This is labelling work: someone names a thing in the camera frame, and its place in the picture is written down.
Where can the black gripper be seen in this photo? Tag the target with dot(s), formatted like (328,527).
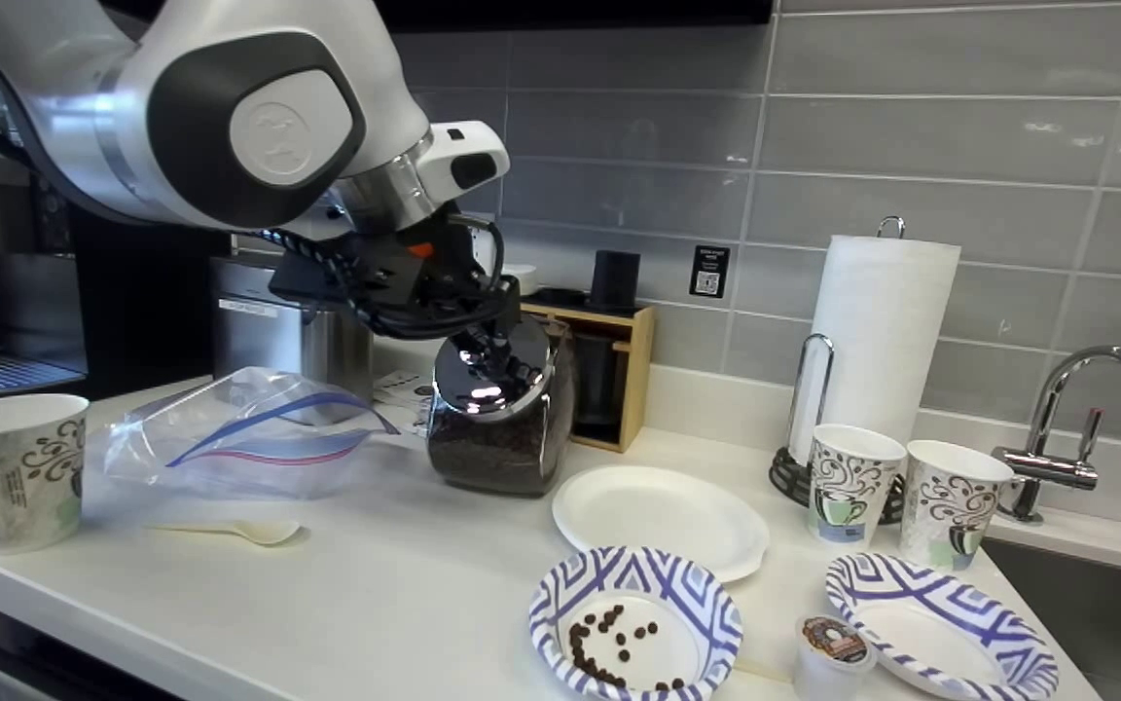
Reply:
(416,274)

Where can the shiny metal bowl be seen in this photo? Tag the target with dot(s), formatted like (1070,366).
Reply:
(489,383)

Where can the glass jar of coffee beans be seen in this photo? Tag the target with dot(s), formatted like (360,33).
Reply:
(506,453)

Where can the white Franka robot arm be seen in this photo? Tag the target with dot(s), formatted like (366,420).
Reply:
(194,118)

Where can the white plastic spoon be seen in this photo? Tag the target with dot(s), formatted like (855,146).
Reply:
(241,531)

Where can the black box on organizer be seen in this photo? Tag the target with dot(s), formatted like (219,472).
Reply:
(611,283)

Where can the wooden countertop organizer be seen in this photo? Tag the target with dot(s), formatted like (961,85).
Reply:
(633,375)

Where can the stainless steel lidded bin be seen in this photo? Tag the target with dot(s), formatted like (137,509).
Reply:
(288,345)

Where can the clear zip plastic bag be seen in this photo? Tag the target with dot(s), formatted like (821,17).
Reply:
(251,435)

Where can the white bowl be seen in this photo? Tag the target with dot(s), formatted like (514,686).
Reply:
(658,519)

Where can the patterned bowl with coffee beans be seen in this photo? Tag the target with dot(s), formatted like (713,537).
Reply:
(639,590)

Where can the dark upper cabinet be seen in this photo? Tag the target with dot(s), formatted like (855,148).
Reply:
(585,10)

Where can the metal paper towel holder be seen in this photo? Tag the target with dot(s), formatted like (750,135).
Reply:
(811,389)

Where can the black coffee machine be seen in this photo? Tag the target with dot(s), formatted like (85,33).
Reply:
(133,314)

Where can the patterned paper cup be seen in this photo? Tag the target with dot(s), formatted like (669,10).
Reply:
(15,472)
(956,501)
(855,481)

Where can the white paper towel roll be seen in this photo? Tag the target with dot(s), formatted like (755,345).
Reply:
(885,337)

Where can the coffee pod cup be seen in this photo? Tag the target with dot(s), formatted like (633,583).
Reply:
(835,647)

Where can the empty blue patterned paper bowl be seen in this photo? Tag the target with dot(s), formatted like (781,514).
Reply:
(935,625)

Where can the chrome faucet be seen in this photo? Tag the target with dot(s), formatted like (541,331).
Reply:
(1092,375)

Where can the kitchen sink basin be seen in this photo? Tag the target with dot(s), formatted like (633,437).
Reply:
(1092,625)

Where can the small black wall tag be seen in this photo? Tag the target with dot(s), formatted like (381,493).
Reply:
(711,268)

